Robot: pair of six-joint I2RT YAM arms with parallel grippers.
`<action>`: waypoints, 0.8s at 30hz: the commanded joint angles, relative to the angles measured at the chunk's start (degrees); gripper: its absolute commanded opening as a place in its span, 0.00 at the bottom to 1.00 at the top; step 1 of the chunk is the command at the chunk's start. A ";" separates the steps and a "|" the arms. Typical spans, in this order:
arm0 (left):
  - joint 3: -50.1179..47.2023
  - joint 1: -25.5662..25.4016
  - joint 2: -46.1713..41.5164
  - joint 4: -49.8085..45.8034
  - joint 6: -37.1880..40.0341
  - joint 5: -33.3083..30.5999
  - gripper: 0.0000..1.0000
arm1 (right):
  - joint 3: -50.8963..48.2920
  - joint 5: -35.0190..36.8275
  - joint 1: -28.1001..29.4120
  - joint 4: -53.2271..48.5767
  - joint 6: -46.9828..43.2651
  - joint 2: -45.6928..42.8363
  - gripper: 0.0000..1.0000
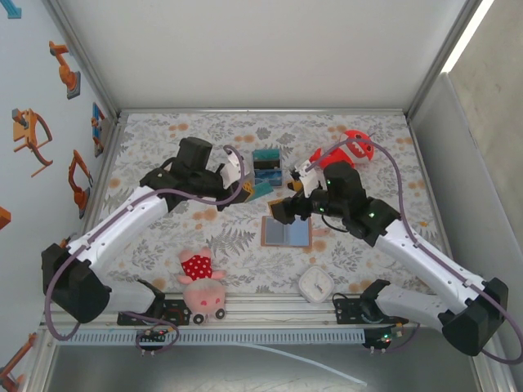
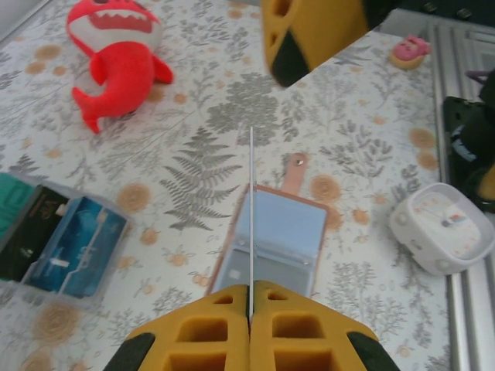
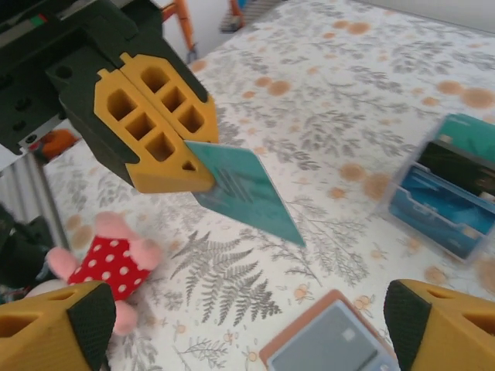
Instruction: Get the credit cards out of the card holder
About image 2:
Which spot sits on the wide aluminium frame rail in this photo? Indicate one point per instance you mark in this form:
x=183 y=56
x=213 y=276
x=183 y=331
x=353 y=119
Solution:
x=452 y=58

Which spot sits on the clear acrylic card stand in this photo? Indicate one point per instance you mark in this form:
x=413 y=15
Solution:
x=11 y=288

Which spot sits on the black credit card stack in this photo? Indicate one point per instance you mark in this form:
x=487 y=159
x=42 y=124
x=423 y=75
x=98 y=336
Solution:
x=27 y=239

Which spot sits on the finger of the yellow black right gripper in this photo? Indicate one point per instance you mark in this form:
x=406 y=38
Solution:
x=309 y=23

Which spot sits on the small pink plush toy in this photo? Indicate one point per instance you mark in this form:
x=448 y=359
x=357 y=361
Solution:
x=410 y=52

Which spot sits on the white square clock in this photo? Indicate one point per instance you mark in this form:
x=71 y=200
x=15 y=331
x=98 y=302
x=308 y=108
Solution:
x=437 y=228

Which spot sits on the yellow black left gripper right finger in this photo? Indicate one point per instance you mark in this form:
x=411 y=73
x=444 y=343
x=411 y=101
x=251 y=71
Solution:
x=301 y=332

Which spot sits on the red shark plush toy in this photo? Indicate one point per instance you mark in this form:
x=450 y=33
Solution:
x=120 y=69

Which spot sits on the pink leather card holder wallet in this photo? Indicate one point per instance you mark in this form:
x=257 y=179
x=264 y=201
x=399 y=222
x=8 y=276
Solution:
x=286 y=224

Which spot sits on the blue credit card stack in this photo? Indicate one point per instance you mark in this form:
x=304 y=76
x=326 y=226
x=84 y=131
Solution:
x=81 y=239

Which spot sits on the teal credit card stack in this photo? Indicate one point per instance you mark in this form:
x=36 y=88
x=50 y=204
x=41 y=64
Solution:
x=15 y=201

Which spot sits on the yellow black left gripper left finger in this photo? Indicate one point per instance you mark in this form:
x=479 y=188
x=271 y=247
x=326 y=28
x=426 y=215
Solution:
x=193 y=332

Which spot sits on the plastic credit card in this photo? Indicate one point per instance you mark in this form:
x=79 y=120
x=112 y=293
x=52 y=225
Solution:
x=252 y=232

